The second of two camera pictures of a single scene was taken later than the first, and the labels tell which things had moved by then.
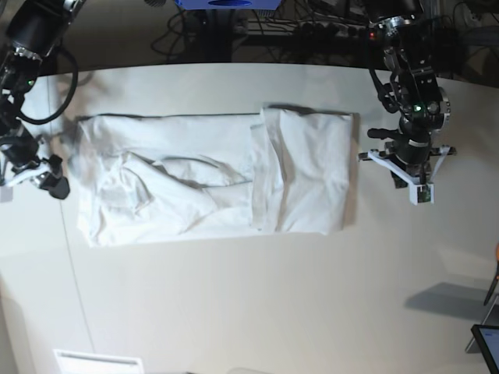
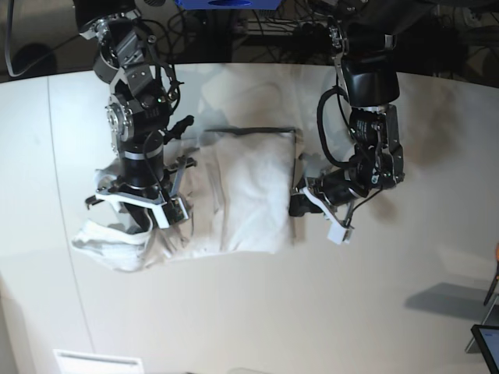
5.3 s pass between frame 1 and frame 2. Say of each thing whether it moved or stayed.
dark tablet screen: stayed
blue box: stayed
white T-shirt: moved
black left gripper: moved
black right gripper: moved
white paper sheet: stayed
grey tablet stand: stayed
